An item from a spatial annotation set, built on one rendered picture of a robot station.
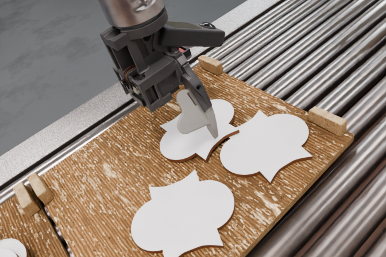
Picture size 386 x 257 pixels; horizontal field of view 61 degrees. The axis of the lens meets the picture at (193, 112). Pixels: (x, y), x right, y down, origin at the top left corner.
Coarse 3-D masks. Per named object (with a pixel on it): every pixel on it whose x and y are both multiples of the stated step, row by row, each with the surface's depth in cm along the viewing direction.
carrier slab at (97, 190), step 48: (240, 96) 61; (96, 144) 61; (144, 144) 58; (336, 144) 49; (96, 192) 52; (144, 192) 50; (240, 192) 47; (288, 192) 45; (96, 240) 46; (240, 240) 42
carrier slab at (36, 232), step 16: (32, 192) 56; (0, 208) 55; (16, 208) 54; (0, 224) 52; (16, 224) 51; (32, 224) 51; (48, 224) 50; (0, 240) 50; (32, 240) 49; (48, 240) 48; (32, 256) 47; (48, 256) 46; (64, 256) 46
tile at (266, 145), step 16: (240, 128) 54; (256, 128) 53; (272, 128) 53; (288, 128) 52; (304, 128) 51; (224, 144) 53; (240, 144) 52; (256, 144) 51; (272, 144) 50; (288, 144) 50; (304, 144) 50; (224, 160) 50; (240, 160) 50; (256, 160) 49; (272, 160) 48; (288, 160) 48; (304, 160) 48; (240, 176) 48; (272, 176) 46
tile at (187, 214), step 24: (168, 192) 48; (192, 192) 47; (216, 192) 47; (144, 216) 46; (168, 216) 45; (192, 216) 45; (216, 216) 44; (144, 240) 44; (168, 240) 43; (192, 240) 42; (216, 240) 41
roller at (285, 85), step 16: (384, 0) 76; (368, 16) 73; (384, 16) 75; (352, 32) 71; (320, 48) 69; (336, 48) 69; (304, 64) 66; (320, 64) 67; (288, 80) 64; (304, 80) 65; (288, 96) 64
